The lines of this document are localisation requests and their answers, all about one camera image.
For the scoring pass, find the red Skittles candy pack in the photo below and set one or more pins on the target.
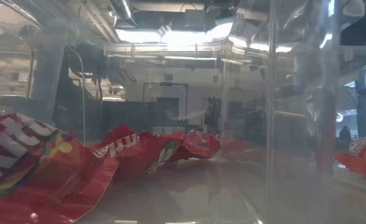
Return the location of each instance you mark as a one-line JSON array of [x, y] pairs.
[[133, 161], [61, 174], [198, 144]]

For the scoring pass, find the clear plastic bin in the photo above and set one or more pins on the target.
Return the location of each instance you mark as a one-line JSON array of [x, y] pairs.
[[201, 186], [310, 186]]

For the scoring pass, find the distant robot with green lights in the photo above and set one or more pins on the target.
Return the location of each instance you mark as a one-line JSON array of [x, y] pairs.
[[189, 127]]

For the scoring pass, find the black low partition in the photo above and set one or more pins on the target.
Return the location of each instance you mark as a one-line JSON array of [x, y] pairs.
[[123, 115]]

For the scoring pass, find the ceiling light panel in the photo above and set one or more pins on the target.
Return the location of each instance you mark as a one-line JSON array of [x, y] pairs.
[[176, 35]]

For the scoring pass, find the person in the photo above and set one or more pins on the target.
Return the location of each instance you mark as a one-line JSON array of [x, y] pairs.
[[345, 137]]

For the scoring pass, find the distant black gantry frame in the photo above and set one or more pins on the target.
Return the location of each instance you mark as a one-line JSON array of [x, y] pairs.
[[165, 84]]

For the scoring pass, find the silver ceiling air duct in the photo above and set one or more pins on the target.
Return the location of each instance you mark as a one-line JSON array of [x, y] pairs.
[[122, 9]]

